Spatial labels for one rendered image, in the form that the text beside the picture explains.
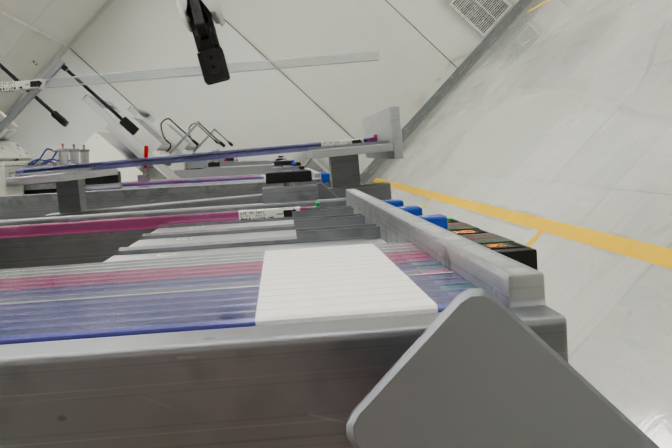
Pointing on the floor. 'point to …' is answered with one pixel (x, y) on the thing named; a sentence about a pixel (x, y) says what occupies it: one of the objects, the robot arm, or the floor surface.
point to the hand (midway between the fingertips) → (213, 66)
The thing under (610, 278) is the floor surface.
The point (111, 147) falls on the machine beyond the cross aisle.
